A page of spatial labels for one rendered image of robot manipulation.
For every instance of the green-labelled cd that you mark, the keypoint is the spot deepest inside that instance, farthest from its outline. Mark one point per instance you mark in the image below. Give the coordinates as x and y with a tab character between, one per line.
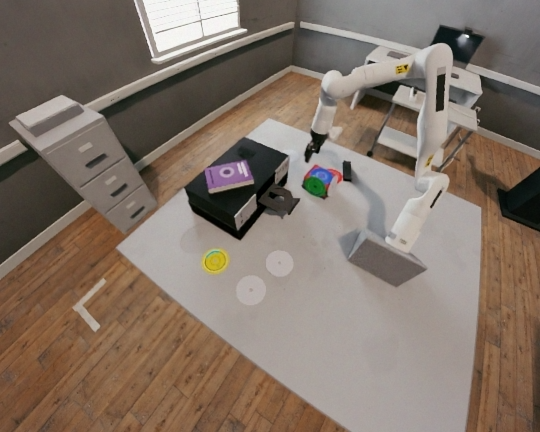
320	186

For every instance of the yellow cd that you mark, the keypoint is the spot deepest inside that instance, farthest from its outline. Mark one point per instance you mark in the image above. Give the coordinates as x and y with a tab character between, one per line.
212	267

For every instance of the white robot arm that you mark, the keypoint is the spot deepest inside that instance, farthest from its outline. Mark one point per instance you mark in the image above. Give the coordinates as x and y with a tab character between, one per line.
435	62

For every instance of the blue cd with green label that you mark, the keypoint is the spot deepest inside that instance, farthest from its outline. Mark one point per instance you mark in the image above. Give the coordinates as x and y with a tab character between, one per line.
327	176

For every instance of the red cd with green label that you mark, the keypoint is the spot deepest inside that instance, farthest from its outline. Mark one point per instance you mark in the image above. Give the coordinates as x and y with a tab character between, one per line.
337	173

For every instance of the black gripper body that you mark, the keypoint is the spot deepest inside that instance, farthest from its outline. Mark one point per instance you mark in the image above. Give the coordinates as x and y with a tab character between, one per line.
317	137

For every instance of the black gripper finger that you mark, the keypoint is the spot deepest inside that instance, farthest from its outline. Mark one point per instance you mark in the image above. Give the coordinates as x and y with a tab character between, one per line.
318	149
309	150

